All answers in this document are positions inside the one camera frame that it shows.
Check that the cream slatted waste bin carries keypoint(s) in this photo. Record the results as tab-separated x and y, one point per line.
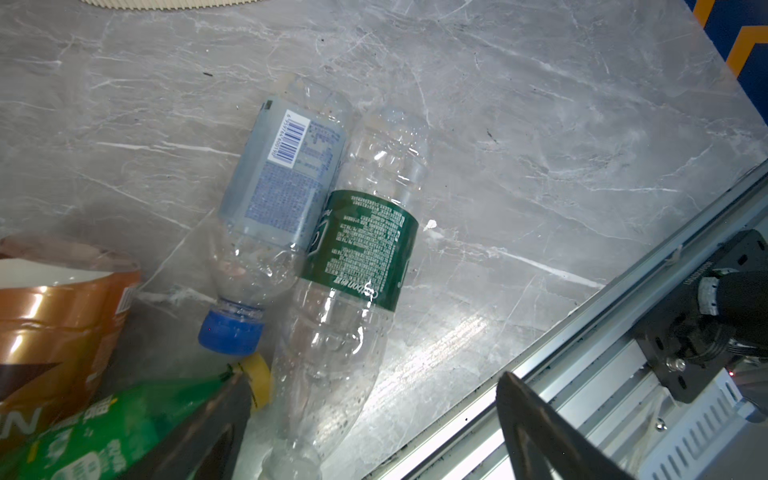
164	4

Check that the pale blue label bottle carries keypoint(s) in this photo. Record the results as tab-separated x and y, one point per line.
256	241

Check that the dark green label bottle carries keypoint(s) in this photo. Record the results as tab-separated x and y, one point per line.
331	346

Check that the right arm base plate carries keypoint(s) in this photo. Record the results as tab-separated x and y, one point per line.
685	349

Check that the brown label bottle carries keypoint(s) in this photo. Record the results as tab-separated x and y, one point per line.
63	307

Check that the aluminium rail frame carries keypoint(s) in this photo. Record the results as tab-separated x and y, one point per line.
593	373

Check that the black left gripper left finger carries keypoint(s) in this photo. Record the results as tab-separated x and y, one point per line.
207	443

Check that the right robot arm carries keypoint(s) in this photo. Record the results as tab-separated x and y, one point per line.
737	300

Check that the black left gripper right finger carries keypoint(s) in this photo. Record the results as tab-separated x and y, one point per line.
540	442

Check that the green soda bottle upper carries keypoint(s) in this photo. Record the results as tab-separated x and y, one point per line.
111	435

